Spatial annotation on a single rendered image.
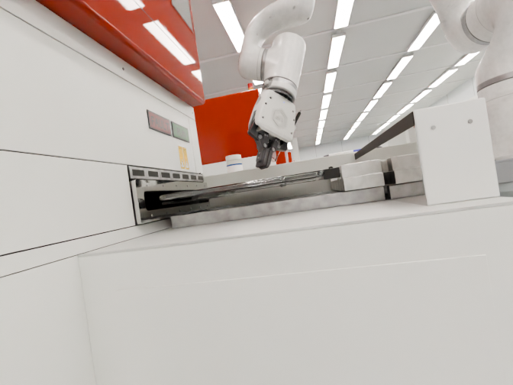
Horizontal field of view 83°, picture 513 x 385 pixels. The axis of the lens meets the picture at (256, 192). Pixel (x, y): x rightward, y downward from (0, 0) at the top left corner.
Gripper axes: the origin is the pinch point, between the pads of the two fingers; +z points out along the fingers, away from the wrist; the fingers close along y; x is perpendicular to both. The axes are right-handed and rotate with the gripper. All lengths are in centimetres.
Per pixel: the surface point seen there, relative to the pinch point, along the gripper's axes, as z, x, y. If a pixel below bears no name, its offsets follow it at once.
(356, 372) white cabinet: 33.5, -25.6, 5.4
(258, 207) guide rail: 9.8, 4.0, 3.9
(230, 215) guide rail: 12.9, 8.9, -0.2
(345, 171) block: 0.0, -12.1, 13.0
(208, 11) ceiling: -209, 197, 19
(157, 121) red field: -8.0, 24.6, -19.8
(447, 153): 2.2, -33.5, 9.2
